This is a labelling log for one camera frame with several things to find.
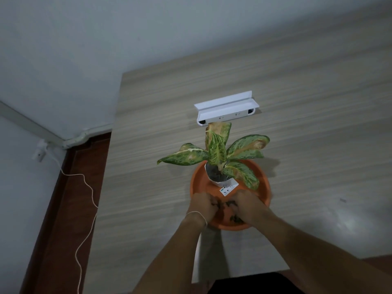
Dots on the person's right fingers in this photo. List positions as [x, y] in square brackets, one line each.
[234, 202]

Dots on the person's left hand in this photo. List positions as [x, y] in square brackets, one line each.
[202, 206]

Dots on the person's right hand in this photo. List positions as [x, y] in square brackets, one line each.
[249, 206]

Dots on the person's left fingers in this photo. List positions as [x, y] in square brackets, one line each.
[213, 205]

